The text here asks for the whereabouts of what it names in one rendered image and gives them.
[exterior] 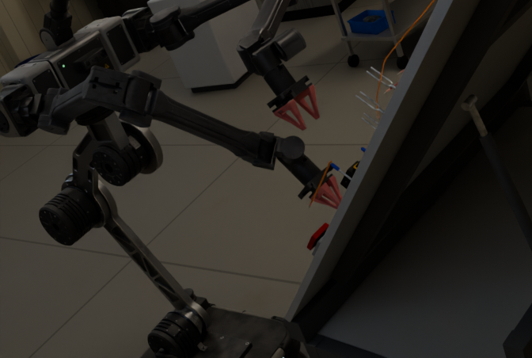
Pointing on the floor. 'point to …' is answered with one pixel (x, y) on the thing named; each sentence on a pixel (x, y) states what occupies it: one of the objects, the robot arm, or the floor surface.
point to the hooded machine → (226, 28)
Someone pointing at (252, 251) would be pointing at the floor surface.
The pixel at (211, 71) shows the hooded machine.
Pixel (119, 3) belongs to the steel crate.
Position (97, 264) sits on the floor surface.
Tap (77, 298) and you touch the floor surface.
